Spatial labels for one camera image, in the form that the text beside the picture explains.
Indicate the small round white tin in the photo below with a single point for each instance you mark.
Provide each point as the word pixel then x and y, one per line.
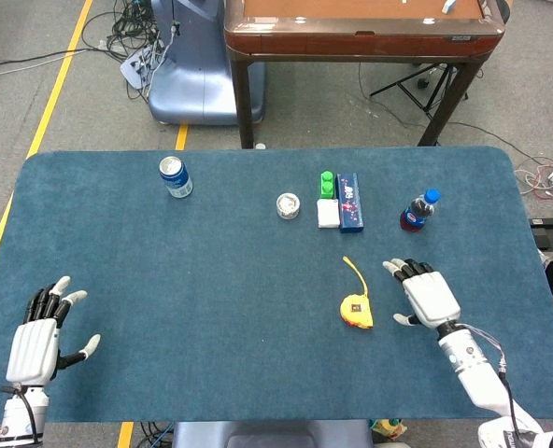
pixel 288 206

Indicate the white power strip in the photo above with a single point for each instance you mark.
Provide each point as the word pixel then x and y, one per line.
pixel 134 70

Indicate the grey blue robot torso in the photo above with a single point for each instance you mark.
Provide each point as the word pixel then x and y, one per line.
pixel 272 436

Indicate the blue rectangular carton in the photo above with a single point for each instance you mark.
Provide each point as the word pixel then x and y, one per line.
pixel 351 203

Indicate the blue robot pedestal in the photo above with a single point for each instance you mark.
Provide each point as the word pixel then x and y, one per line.
pixel 197 70

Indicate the yellow green toy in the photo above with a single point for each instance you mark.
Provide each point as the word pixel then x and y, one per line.
pixel 388 429

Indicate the cola bottle blue cap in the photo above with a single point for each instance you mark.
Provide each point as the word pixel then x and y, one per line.
pixel 416 212

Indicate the single blue white mahjong tile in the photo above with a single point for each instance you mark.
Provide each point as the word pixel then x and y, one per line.
pixel 449 5

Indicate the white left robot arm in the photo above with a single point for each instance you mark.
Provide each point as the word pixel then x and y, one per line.
pixel 19 415

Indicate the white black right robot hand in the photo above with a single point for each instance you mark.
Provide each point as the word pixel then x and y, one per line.
pixel 430 296

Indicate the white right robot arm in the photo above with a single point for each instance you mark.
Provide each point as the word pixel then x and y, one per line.
pixel 472 368

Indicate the blue soda can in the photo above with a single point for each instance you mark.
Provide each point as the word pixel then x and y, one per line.
pixel 176 179

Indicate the green toy brick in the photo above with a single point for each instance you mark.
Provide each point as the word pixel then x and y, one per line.
pixel 327 186

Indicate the brown mahjong table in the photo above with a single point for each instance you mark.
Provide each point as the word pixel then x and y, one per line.
pixel 351 42

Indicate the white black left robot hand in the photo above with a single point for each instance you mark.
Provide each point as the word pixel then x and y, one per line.
pixel 31 347

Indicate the black tripod stand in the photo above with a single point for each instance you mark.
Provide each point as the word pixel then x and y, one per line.
pixel 422 84

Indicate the blue felt table mat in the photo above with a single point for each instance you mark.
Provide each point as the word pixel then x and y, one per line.
pixel 211 280

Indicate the yellow tape measure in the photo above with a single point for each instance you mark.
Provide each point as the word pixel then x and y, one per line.
pixel 356 312

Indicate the black foot pedal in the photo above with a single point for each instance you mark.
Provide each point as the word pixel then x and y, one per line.
pixel 549 235

